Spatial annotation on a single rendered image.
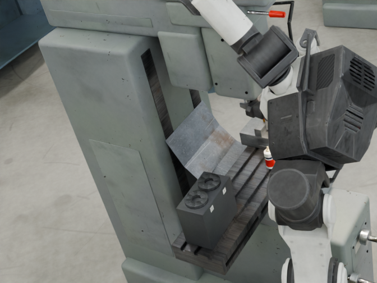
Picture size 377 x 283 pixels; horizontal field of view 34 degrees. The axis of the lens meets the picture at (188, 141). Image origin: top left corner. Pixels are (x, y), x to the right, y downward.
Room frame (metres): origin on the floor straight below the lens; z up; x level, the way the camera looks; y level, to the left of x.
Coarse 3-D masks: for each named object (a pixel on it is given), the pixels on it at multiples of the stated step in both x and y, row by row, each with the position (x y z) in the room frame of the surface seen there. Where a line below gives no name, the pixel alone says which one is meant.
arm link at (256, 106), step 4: (260, 96) 2.04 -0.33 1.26; (256, 100) 2.02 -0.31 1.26; (260, 100) 2.01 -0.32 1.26; (252, 104) 1.99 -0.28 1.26; (256, 104) 1.99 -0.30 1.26; (248, 108) 1.99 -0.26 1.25; (252, 108) 1.98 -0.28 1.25; (256, 108) 1.97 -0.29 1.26; (248, 112) 1.98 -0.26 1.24; (252, 112) 1.98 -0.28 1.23; (256, 112) 1.97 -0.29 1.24; (260, 112) 1.95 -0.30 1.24; (252, 116) 1.98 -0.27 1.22; (256, 116) 1.97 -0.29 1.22; (260, 116) 1.95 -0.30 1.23
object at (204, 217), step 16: (208, 176) 1.81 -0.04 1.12; (224, 176) 1.80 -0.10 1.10; (192, 192) 1.75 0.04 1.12; (208, 192) 1.74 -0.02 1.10; (224, 192) 1.75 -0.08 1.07; (176, 208) 1.70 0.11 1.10; (192, 208) 1.67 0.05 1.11; (208, 208) 1.66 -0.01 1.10; (224, 208) 1.73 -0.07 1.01; (192, 224) 1.66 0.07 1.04; (208, 224) 1.64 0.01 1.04; (224, 224) 1.71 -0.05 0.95; (192, 240) 1.68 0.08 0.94; (208, 240) 1.63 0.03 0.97
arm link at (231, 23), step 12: (180, 0) 1.61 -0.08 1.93; (192, 0) 1.59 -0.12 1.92; (204, 0) 1.55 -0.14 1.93; (216, 0) 1.55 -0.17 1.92; (228, 0) 1.57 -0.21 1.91; (192, 12) 1.58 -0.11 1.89; (204, 12) 1.55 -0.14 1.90; (216, 12) 1.54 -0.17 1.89; (228, 12) 1.54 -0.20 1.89; (240, 12) 1.55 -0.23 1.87; (216, 24) 1.54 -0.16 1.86; (228, 24) 1.52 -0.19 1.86; (240, 24) 1.52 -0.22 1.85; (228, 36) 1.52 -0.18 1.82; (240, 36) 1.51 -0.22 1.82
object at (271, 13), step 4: (248, 12) 1.89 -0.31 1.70; (252, 12) 1.87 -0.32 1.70; (256, 12) 1.86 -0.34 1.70; (260, 12) 1.86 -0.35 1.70; (264, 12) 1.85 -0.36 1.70; (268, 12) 1.84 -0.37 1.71; (272, 12) 1.82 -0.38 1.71; (276, 12) 1.81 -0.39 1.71; (280, 12) 1.81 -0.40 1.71; (284, 12) 1.81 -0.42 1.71; (272, 16) 1.82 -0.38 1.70; (276, 16) 1.81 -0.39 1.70; (280, 16) 1.80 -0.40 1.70; (284, 16) 1.80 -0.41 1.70
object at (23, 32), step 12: (24, 12) 6.34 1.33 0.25; (12, 24) 6.14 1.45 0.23; (24, 24) 6.05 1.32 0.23; (36, 24) 5.97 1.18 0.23; (48, 24) 5.88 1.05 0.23; (0, 36) 5.91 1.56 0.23; (12, 36) 5.82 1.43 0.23; (24, 36) 5.74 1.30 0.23; (36, 36) 5.66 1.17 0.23; (0, 48) 5.62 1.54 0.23; (12, 48) 5.54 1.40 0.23; (24, 48) 5.46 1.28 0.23; (0, 60) 5.35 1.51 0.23
